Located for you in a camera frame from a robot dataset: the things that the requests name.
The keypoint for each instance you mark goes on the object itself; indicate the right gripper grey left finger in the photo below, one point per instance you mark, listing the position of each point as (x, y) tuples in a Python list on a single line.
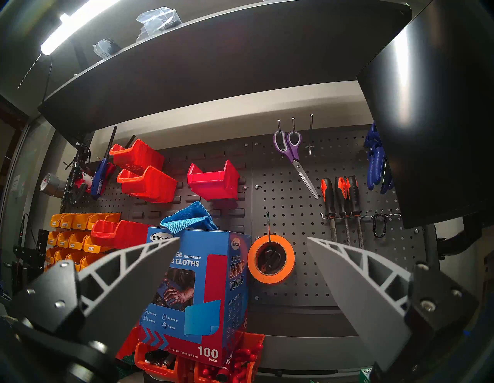
[(127, 293)]

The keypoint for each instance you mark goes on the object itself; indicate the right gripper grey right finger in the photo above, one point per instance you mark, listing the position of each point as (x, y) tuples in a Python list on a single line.
[(362, 301)]

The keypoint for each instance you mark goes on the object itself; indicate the blue cleaning cloths box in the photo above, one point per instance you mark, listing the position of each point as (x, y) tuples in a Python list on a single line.
[(200, 278)]

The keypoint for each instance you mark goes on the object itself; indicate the green white wipes box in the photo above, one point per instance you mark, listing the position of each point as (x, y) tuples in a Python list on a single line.
[(366, 376)]

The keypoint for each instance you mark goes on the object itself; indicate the red white hand tool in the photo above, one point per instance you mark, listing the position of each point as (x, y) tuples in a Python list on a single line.
[(87, 181)]

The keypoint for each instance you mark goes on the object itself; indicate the red plastic bin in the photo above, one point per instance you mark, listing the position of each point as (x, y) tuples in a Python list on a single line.
[(150, 185), (154, 372), (119, 235), (129, 343), (139, 156), (254, 347), (214, 183)]

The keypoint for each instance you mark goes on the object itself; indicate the yellow screw bin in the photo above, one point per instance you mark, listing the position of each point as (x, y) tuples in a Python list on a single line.
[(83, 222), (52, 238), (73, 258), (77, 240), (92, 245), (61, 256), (88, 260), (63, 239), (50, 254), (56, 221), (101, 219), (68, 221)]

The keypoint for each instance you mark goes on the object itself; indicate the black carabiner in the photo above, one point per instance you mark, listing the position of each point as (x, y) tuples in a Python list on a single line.
[(373, 227)]

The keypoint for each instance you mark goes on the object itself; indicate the green cutting mat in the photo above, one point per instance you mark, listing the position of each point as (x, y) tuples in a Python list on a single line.
[(125, 370)]

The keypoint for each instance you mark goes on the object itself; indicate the blue microfiber cloth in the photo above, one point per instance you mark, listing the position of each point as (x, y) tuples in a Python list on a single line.
[(189, 218)]

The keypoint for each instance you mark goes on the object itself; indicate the black metal fixture stand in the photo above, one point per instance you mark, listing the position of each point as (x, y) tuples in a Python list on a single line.
[(29, 255)]

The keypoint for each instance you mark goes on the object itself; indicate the orange black screwdriver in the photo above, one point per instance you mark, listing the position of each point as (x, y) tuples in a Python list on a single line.
[(342, 197), (328, 197), (354, 195)]

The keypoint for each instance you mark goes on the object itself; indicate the orange tape roll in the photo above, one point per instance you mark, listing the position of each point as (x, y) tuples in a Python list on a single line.
[(251, 259)]

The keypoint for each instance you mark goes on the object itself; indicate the blue utility lighter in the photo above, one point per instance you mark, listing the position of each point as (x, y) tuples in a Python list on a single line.
[(101, 173)]

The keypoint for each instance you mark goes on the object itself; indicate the black metal clamp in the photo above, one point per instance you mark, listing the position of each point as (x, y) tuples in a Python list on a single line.
[(77, 170)]

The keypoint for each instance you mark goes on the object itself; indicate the dark plastic bag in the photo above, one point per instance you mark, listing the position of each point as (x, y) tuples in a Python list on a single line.
[(106, 48)]

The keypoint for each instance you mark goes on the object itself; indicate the dark overhead shelf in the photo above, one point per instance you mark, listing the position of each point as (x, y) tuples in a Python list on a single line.
[(231, 58)]

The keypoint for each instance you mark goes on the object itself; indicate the clear plastic bag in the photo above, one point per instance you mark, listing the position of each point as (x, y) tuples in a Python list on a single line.
[(158, 21)]

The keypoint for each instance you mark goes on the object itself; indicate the white LED light strip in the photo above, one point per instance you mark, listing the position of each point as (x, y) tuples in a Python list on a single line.
[(77, 23)]

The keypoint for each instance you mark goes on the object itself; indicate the dark pegboard wall panel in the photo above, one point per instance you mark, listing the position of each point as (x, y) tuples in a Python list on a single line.
[(305, 278)]

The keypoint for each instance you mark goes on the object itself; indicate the black monitor mount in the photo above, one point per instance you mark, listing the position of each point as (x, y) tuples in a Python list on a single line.
[(459, 239)]

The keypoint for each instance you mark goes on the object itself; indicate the grey duct tape roll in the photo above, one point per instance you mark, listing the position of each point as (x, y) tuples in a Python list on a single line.
[(52, 185)]

